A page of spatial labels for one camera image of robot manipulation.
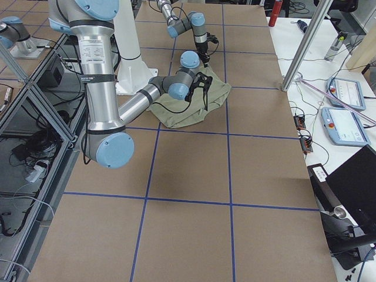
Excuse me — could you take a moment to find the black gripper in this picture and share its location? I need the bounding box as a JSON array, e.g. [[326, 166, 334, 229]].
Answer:
[[187, 72, 212, 111], [194, 32, 219, 68]]

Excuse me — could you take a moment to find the sage green long-sleeve shirt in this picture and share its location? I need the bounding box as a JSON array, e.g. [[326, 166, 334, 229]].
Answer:
[[147, 66, 231, 129]]

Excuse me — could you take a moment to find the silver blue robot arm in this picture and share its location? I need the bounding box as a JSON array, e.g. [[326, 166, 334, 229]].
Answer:
[[49, 1, 212, 169], [156, 0, 219, 67]]

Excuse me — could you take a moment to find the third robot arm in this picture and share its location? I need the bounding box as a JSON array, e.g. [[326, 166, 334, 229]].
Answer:
[[1, 16, 31, 49]]

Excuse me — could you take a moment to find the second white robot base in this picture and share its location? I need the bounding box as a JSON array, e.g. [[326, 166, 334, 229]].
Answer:
[[10, 37, 50, 59]]

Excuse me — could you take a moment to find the red water bottle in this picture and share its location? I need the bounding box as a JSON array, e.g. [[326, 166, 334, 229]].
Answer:
[[268, 0, 283, 27]]

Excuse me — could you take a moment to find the upper orange circuit board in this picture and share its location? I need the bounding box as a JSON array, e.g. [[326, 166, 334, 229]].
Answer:
[[293, 115, 306, 130]]

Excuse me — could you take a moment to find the orange circuit board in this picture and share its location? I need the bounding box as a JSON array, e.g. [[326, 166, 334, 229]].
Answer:
[[299, 136, 313, 155], [293, 115, 306, 130]]

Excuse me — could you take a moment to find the lower orange circuit board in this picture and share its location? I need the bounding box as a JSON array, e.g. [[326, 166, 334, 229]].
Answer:
[[299, 136, 313, 155]]

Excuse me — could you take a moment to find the clear water bottle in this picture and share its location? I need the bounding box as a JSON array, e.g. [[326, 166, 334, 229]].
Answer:
[[324, 32, 348, 61]]

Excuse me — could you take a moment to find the lower blue teach pendant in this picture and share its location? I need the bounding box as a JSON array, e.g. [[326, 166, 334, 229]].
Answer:
[[321, 107, 371, 147]]

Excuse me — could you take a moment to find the blue teach pendant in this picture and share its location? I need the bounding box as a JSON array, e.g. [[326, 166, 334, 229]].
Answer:
[[327, 78, 366, 110], [321, 107, 371, 147]]

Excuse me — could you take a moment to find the upper blue teach pendant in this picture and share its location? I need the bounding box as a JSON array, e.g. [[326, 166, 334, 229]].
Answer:
[[327, 78, 366, 110]]

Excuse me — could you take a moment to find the black power adapter box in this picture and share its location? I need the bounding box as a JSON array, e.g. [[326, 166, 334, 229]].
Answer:
[[37, 59, 64, 88]]

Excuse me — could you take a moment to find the black box with label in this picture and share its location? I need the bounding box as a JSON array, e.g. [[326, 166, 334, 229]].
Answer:
[[307, 163, 341, 212]]

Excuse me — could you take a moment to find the black monitor on stand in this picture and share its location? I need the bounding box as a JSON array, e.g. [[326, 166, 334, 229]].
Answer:
[[321, 145, 375, 270]]

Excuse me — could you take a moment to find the white power strip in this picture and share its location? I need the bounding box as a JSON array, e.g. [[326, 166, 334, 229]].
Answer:
[[25, 164, 47, 183]]

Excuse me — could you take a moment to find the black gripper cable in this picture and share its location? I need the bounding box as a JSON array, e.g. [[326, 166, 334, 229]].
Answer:
[[152, 72, 213, 114]]

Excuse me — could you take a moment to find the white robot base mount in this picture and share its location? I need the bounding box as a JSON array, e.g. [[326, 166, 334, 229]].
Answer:
[[113, 1, 158, 95]]

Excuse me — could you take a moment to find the aluminium frame post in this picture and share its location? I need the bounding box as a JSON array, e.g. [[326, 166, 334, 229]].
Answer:
[[281, 0, 333, 92]]

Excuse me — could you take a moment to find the aluminium frame rack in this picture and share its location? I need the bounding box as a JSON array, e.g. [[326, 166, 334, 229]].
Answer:
[[1, 35, 86, 281]]

